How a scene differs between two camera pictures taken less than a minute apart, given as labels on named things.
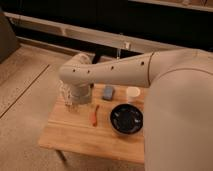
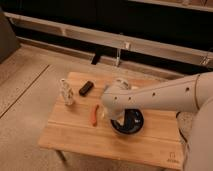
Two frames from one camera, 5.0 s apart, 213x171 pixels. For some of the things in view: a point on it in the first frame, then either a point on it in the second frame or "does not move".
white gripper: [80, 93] -> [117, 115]
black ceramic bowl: [126, 119] does not move
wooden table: [86, 130] does not move
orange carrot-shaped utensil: [94, 116] does not move
